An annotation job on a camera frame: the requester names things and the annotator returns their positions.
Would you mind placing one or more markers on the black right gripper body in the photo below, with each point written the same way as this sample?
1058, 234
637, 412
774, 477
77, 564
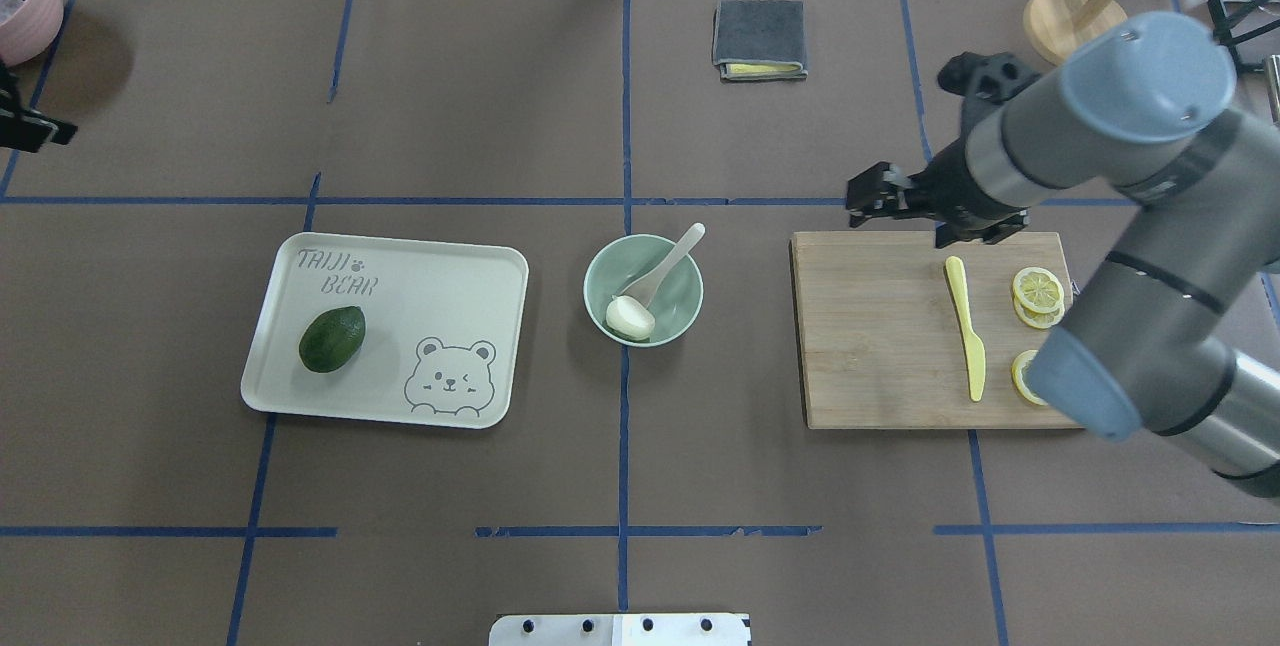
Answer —
945, 184

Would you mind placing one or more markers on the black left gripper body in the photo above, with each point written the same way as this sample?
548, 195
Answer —
28, 124

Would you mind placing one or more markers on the beige ceramic spoon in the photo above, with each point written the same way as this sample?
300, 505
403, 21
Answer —
644, 288

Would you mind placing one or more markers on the white steamed bun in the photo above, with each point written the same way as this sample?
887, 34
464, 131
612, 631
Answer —
628, 319

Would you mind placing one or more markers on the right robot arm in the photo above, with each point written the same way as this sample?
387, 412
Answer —
1147, 107

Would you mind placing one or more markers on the pink bowl with ice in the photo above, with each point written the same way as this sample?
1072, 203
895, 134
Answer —
28, 28

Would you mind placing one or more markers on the light green bowl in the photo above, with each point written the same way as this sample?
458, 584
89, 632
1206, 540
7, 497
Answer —
676, 304

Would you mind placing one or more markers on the lemon slice top stacked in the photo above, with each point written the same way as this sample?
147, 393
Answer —
1037, 290

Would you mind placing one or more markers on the lemon slice stacked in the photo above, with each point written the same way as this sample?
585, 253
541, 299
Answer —
1038, 320
1037, 290

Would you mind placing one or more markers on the lemon slice bottom stacked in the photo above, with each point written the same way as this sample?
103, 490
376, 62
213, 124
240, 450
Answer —
1038, 320

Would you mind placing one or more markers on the bamboo cutting board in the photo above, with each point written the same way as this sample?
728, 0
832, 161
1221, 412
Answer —
880, 345

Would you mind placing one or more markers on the yellow plastic knife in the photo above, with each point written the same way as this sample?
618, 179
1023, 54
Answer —
974, 348

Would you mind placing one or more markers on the lemon slice single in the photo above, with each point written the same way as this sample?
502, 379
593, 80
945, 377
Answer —
1019, 370

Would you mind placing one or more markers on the wooden mug tree stand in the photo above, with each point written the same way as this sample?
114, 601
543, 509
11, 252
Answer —
1057, 28

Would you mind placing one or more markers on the yellow sponge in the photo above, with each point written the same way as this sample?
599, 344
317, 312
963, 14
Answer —
751, 72

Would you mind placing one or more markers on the grey folded cloth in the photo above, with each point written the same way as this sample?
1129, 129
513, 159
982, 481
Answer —
759, 31

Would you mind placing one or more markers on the black glass tray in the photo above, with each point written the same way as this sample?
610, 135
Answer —
1227, 16

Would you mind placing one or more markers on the green avocado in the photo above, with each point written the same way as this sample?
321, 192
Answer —
332, 339

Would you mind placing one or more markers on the cream bear tray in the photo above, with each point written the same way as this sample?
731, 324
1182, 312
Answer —
442, 327

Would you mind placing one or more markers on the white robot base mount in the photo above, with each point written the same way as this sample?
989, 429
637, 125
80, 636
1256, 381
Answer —
694, 628

